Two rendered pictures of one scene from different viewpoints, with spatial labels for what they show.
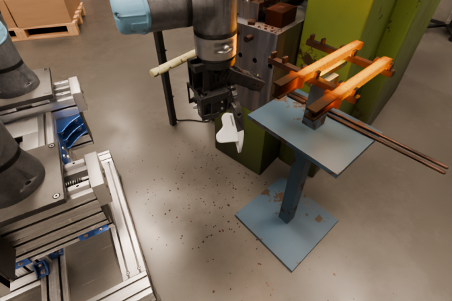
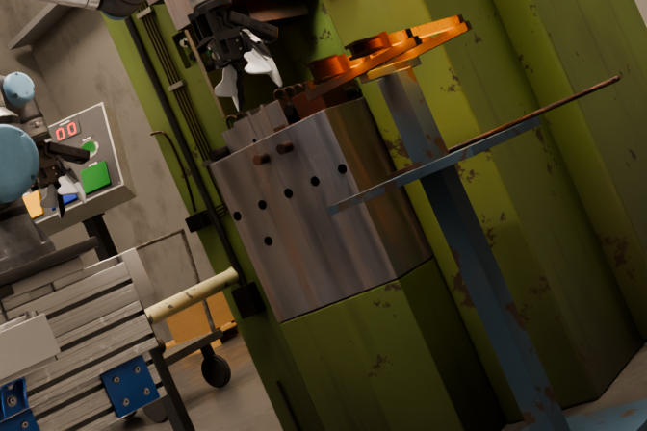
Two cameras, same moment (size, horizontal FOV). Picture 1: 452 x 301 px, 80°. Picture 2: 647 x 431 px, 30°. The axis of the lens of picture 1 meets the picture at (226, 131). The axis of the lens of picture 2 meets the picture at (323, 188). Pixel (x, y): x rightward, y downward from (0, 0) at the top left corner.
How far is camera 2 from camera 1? 1.91 m
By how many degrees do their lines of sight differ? 43
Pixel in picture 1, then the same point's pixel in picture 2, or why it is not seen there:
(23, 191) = (43, 243)
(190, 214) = not seen: outside the picture
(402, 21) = (536, 45)
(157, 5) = not seen: outside the picture
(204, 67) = (205, 9)
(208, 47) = not seen: outside the picture
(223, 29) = not seen: outside the picture
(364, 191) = not seen: outside the picture
